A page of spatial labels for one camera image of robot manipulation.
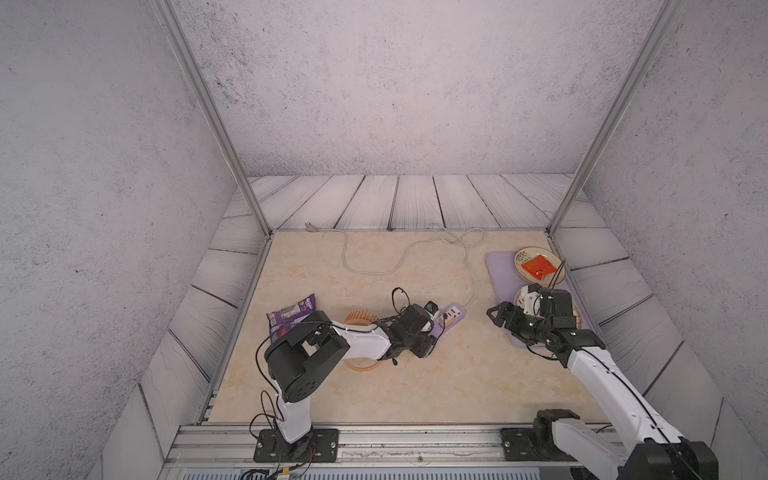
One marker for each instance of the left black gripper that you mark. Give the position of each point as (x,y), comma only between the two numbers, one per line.
(427,346)

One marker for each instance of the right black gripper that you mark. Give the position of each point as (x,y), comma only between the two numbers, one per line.
(505,312)

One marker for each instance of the purple power strip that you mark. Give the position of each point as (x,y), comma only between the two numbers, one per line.
(446,319)

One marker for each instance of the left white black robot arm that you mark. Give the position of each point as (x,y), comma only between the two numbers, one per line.
(301,359)

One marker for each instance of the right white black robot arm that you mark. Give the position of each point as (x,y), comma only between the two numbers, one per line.
(650,448)

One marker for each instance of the orange desk fan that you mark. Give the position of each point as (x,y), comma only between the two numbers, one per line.
(360,324)

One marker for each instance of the patterned plate with yellow food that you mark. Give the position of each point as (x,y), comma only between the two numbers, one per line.
(547,308)

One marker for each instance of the purple placemat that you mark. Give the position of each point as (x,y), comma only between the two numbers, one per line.
(507,284)

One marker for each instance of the small plate with red packet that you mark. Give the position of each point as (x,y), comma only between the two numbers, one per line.
(539,266)

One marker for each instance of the purple snack bag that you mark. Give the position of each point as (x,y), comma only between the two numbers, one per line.
(283,320)

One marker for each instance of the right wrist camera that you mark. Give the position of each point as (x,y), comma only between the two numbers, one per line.
(529,299)

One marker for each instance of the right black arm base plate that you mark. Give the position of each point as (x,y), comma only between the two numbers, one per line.
(531,444)

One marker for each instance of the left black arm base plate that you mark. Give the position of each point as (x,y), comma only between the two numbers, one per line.
(317,446)

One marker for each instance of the aluminium front rail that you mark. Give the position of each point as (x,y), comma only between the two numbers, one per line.
(365,452)

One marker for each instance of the right aluminium frame post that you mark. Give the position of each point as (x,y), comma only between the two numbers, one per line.
(659,29)

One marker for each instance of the aluminium frame post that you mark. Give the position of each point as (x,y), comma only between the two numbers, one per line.
(194,77)
(659,29)

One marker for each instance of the left aluminium frame post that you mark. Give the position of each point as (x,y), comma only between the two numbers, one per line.
(194,77)

